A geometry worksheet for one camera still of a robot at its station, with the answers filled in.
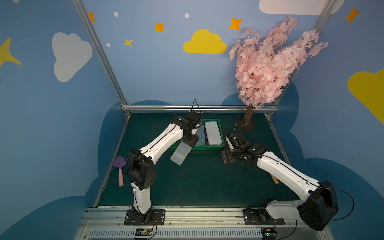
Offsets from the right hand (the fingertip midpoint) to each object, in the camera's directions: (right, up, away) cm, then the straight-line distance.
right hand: (232, 151), depth 84 cm
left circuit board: (-47, -38, -12) cm, 61 cm away
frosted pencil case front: (-29, -1, -2) cm, 29 cm away
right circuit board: (+15, -39, -11) cm, 44 cm away
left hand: (-25, +8, +2) cm, 26 cm away
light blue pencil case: (-16, +8, +18) cm, 26 cm away
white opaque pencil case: (-8, +9, +20) cm, 24 cm away
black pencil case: (-5, -1, -9) cm, 11 cm away
